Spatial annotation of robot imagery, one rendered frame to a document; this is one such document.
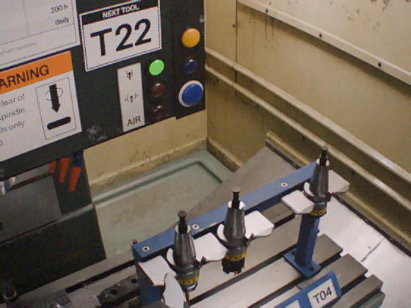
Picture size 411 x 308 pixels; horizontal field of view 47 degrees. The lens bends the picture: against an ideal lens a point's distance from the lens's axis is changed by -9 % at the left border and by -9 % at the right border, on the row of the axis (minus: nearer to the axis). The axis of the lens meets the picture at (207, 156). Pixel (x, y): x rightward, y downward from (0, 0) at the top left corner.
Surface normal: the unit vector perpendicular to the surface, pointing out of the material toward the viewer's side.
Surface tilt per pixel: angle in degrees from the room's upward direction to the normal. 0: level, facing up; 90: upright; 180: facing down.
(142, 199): 0
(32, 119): 90
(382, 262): 24
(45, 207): 90
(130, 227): 0
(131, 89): 90
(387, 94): 90
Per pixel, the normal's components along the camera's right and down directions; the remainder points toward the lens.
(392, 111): -0.83, 0.33
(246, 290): -0.01, -0.81
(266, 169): -0.35, -0.60
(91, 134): 0.56, 0.48
